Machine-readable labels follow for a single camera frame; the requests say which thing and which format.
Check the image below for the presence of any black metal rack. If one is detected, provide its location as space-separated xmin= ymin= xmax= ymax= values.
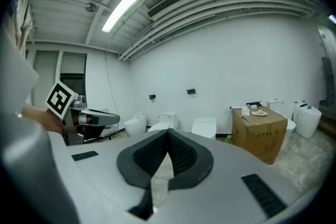
xmin=246 ymin=100 xmax=263 ymax=109

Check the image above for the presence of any person's left forearm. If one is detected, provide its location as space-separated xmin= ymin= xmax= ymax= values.
xmin=22 ymin=106 xmax=65 ymax=137

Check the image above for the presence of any white toilet with flat tank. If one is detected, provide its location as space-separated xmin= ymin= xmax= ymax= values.
xmin=266 ymin=98 xmax=297 ymax=151

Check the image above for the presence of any black tall stand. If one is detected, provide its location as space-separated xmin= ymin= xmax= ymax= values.
xmin=321 ymin=57 xmax=336 ymax=107

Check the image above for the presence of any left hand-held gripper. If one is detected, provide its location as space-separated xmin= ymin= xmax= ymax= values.
xmin=44 ymin=80 xmax=120 ymax=145

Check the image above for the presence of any white toilet with teal button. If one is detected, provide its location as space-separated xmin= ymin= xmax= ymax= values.
xmin=292 ymin=101 xmax=322 ymax=139

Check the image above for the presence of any white ceiling air vent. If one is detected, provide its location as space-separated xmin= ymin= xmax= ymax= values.
xmin=146 ymin=0 xmax=214 ymax=22

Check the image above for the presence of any white tankless toilet bowl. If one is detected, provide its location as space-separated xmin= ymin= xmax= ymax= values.
xmin=191 ymin=117 xmax=217 ymax=140

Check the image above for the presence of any dark window with white frame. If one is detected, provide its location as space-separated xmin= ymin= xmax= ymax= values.
xmin=33 ymin=51 xmax=87 ymax=108

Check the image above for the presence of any brown wooden cabinet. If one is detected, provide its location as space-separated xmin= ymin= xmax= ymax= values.
xmin=318 ymin=106 xmax=336 ymax=137

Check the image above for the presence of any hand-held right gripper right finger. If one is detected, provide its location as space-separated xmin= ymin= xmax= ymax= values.
xmin=167 ymin=129 xmax=215 ymax=191

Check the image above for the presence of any white toilet with tall tank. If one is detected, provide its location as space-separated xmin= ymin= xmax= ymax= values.
xmin=148 ymin=111 xmax=179 ymax=133

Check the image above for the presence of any white ceiling pipe bundle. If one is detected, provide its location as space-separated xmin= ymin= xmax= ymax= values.
xmin=118 ymin=0 xmax=316 ymax=61

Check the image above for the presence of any beige t-shirt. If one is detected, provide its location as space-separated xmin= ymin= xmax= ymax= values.
xmin=7 ymin=0 xmax=34 ymax=50

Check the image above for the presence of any large cardboard box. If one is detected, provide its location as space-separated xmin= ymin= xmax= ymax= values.
xmin=232 ymin=106 xmax=288 ymax=165

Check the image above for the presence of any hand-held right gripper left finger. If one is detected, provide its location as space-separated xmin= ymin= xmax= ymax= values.
xmin=117 ymin=129 xmax=169 ymax=220

